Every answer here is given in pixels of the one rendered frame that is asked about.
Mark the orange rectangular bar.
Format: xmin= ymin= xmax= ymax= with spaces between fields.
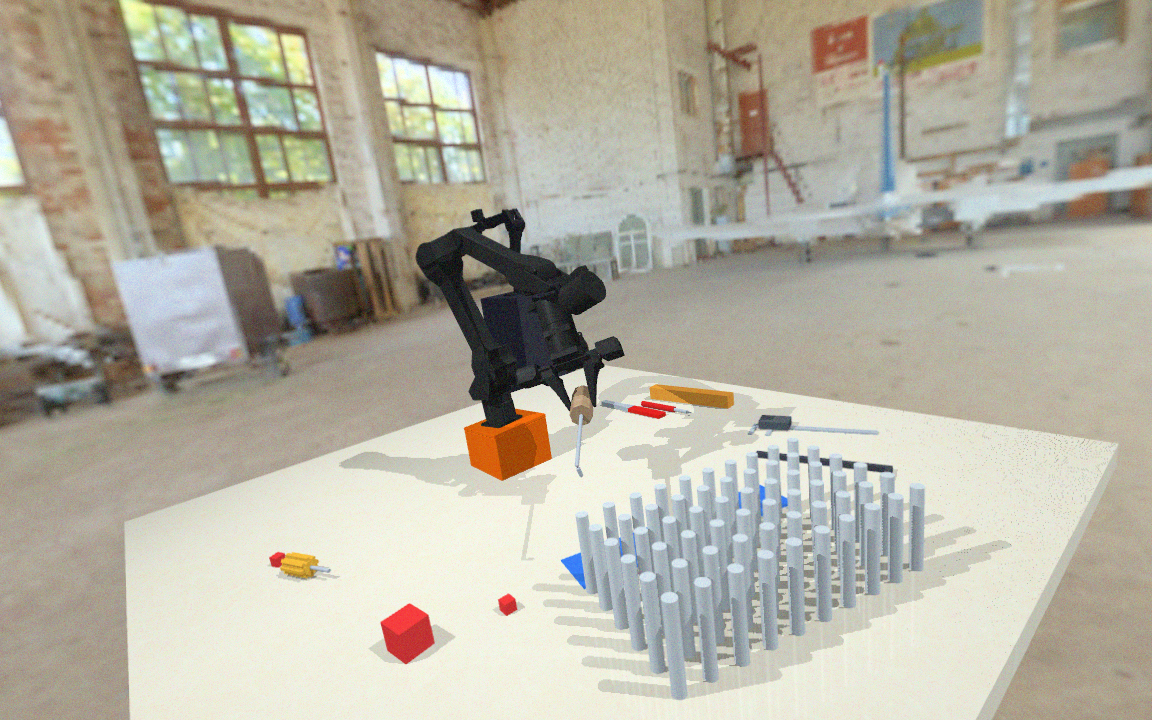
xmin=650 ymin=384 xmax=734 ymax=409

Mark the blue flat strip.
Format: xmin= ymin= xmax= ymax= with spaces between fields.
xmin=560 ymin=485 xmax=787 ymax=589

